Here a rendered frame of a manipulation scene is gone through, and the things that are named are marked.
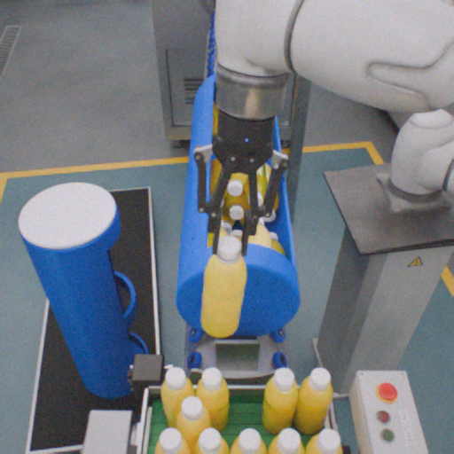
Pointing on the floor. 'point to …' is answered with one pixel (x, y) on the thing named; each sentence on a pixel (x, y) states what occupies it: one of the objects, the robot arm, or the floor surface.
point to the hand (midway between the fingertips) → (230, 233)
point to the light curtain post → (297, 140)
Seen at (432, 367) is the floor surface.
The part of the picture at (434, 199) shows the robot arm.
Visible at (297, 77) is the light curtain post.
